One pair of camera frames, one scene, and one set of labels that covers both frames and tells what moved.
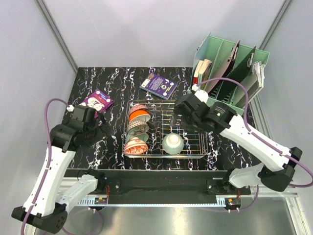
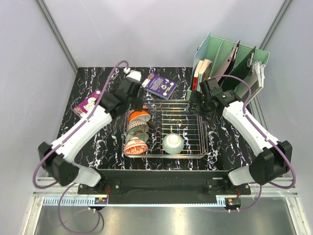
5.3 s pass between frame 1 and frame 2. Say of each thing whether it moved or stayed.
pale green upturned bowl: stayed
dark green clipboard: stayed
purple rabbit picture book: stayed
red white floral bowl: stayed
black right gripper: moved
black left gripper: moved
